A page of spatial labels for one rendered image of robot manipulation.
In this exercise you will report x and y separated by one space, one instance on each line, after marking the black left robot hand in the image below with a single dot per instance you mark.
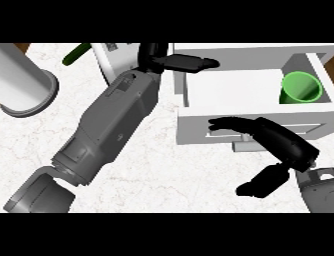
179 62

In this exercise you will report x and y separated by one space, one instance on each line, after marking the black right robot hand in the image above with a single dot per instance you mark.
283 141

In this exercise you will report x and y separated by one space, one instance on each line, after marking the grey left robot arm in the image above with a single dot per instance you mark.
113 113

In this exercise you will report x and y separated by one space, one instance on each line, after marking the white drawer box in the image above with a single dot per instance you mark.
234 88

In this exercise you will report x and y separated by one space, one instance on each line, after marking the green cup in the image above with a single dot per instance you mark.
300 88

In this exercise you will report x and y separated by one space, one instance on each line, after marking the white drawer front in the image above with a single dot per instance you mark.
194 125

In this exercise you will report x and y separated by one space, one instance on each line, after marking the white cabinet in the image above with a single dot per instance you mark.
234 50

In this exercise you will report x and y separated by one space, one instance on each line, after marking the white box appliance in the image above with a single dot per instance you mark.
113 63

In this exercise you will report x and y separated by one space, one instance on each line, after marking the dark green long vegetable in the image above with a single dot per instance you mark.
76 55

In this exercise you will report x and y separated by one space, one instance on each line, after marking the white cylinder with grey rim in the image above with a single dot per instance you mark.
8 80

